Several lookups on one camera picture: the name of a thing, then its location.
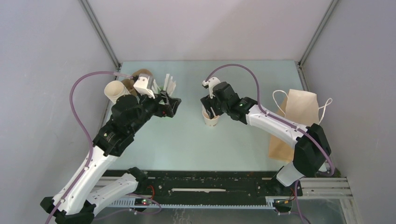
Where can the black front rail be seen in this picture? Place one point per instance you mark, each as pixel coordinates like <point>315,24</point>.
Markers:
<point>230,190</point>

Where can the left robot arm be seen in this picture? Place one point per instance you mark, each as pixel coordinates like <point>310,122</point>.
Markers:
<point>77,202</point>

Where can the stack of paper cups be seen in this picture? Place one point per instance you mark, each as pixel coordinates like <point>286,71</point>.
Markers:
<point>114,90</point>

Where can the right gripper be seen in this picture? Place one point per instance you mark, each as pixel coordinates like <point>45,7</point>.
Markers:
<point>208,102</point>

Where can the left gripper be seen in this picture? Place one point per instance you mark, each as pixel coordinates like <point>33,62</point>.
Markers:
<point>169,108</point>

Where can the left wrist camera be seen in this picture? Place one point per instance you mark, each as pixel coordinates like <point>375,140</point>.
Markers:
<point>143,85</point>

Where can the single paper cup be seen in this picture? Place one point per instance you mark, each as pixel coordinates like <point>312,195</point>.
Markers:
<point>208,121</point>

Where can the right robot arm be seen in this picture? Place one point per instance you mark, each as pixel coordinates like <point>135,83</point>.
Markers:
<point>311,147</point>

